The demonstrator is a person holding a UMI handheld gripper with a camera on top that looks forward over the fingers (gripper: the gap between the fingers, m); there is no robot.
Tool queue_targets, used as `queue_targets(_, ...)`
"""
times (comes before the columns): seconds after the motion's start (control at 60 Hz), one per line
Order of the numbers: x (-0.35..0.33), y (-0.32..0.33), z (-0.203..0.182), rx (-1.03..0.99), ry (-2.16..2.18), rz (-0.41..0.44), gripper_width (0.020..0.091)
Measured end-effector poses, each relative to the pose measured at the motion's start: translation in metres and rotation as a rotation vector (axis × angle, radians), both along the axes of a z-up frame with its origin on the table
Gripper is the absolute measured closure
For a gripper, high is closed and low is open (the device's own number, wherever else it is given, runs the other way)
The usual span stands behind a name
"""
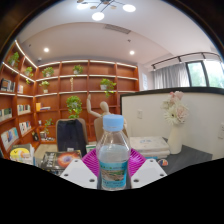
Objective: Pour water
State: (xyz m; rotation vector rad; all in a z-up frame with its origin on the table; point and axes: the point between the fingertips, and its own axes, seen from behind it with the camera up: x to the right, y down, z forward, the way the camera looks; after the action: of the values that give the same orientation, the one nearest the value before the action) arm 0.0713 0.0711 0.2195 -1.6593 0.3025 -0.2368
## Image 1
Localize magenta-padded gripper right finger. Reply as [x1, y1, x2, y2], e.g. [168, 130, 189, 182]
[129, 148, 168, 190]

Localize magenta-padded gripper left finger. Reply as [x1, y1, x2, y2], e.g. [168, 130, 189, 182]
[59, 148, 101, 190]

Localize clear blue-capped water bottle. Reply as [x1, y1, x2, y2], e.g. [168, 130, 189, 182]
[95, 114, 132, 192]

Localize small painted stone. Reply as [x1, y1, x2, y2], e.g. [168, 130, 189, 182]
[157, 158, 169, 167]

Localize stack of dark books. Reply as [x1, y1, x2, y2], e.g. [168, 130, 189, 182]
[40, 149, 83, 177]

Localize green and white carton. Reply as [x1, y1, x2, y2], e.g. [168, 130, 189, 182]
[85, 143, 98, 154]

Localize stack of white packs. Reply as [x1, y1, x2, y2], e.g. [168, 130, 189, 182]
[129, 135, 171, 159]

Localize chair with dark jacket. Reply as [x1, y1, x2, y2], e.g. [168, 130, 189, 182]
[55, 118, 88, 158]

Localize white vase with flowers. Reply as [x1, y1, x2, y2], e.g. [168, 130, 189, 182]
[160, 90, 190, 155]

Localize stack of colourful books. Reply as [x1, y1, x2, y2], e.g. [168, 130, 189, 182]
[9, 143, 36, 166]

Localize wooden jointed mannequin figure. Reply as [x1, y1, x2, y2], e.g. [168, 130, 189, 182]
[86, 94, 129, 141]

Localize white partition with dark top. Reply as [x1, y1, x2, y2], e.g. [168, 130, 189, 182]
[119, 87, 224, 160]

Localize wooden shelf unit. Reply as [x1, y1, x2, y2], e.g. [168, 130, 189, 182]
[0, 39, 140, 160]

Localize grey curtain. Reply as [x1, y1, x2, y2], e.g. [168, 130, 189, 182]
[153, 63, 190, 90]

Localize window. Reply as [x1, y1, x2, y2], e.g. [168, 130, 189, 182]
[185, 59, 224, 89]

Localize recessed ceiling spotlights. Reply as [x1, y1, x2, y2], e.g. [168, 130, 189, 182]
[43, 47, 136, 56]

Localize ceiling air vent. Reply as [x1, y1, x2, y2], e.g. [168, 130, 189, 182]
[103, 23, 132, 35]

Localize branched ceiling lamp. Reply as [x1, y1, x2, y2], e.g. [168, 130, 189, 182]
[75, 0, 137, 22]

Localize black ceiling track rail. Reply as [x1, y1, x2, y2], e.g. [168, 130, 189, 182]
[151, 51, 223, 70]

